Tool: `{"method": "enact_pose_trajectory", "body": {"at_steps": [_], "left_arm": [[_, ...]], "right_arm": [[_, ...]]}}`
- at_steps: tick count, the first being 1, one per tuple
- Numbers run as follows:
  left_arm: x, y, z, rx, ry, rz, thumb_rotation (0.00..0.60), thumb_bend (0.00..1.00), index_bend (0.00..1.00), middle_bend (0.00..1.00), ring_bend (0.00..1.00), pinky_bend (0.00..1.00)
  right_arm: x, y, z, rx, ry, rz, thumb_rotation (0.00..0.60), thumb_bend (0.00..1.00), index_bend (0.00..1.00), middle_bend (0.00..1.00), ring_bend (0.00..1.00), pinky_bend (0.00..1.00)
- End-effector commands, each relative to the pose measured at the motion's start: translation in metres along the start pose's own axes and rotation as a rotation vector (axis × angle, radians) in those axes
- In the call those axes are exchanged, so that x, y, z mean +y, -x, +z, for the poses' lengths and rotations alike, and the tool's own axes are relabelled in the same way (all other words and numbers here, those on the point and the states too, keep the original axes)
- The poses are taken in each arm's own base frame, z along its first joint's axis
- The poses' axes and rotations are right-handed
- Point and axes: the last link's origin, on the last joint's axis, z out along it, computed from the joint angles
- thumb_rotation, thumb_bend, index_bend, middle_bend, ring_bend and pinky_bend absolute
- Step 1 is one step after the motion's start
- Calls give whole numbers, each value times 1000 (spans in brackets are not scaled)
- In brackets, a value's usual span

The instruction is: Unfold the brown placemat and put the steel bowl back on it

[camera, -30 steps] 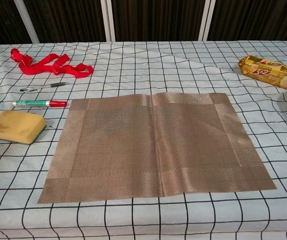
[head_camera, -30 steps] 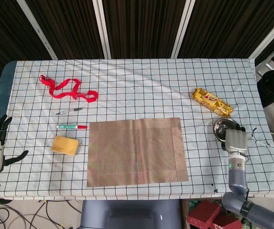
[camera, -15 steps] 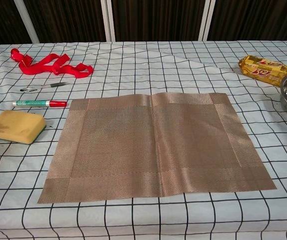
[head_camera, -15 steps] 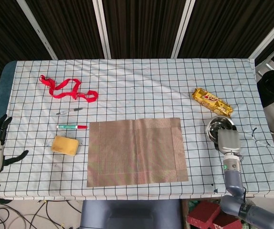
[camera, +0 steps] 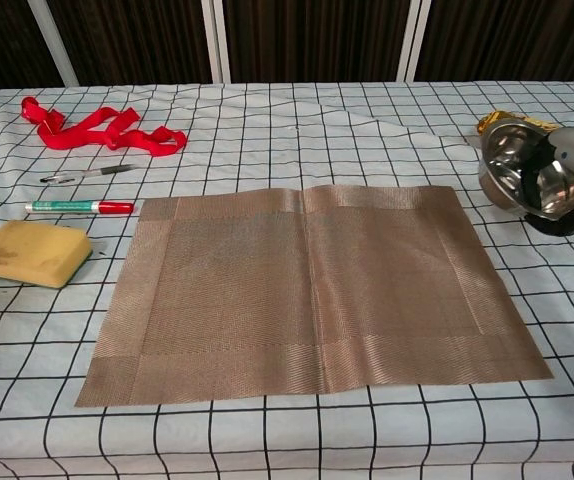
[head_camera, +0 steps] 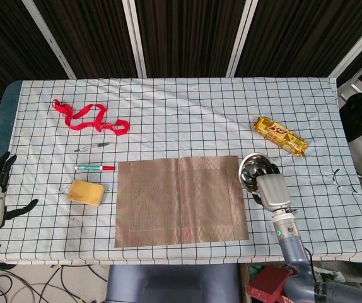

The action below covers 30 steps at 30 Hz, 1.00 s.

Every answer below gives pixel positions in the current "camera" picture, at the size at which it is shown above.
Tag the stainless steel bowl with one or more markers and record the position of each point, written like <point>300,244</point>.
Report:
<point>504,150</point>

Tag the brown woven placemat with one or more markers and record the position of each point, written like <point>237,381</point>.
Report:
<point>292,300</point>

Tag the gold biscuit packet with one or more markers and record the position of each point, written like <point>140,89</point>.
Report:
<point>484,122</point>

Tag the white black checked tablecloth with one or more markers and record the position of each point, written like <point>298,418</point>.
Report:
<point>267,440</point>

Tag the clear black ballpoint pen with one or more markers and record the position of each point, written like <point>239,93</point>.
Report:
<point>87,174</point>

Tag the green marker with red cap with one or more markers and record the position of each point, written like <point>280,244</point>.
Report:
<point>67,207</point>

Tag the red ribbon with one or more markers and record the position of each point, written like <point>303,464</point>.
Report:
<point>62,140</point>

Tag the yellow sponge block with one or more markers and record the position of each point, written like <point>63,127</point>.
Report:
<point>27,255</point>

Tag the white double partition post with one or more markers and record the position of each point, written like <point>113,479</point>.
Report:
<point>217,40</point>

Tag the white slanted partition post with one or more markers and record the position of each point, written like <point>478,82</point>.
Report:
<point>54,45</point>

